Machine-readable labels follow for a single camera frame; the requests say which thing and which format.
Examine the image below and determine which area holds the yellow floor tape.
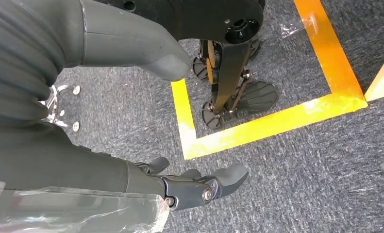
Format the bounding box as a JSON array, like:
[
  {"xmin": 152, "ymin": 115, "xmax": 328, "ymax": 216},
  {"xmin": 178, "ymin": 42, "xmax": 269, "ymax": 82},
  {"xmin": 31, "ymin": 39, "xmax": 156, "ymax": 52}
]
[{"xmin": 170, "ymin": 0, "xmax": 369, "ymax": 161}]

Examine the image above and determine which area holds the robot right arm ribbed sleeve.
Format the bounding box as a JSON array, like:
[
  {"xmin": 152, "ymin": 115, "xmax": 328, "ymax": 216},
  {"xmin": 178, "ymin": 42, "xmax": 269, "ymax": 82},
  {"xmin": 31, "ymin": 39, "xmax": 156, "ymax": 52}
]
[{"xmin": 0, "ymin": 0, "xmax": 84, "ymax": 129}]

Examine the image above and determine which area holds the black robot leg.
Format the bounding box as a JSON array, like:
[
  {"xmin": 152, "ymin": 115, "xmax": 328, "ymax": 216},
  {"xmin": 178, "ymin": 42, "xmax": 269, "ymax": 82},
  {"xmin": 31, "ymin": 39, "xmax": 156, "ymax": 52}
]
[{"xmin": 95, "ymin": 0, "xmax": 266, "ymax": 116}]

